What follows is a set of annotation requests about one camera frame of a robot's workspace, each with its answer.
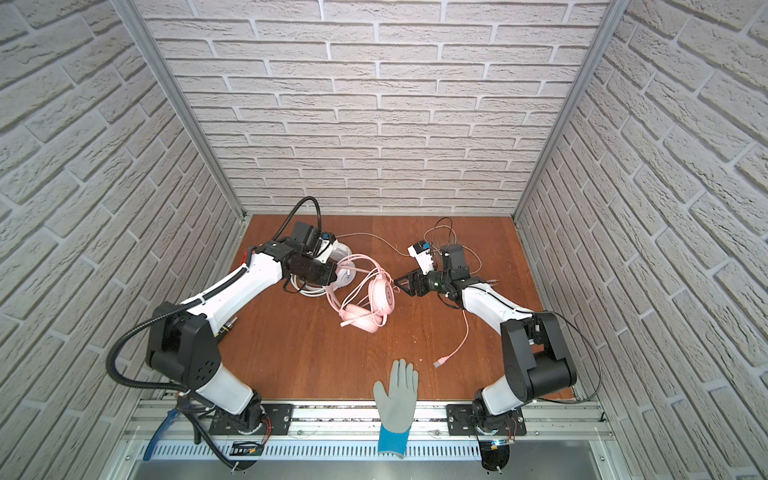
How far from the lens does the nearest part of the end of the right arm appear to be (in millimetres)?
684

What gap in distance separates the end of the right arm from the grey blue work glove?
0.23 m

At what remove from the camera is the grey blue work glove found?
2.38ft
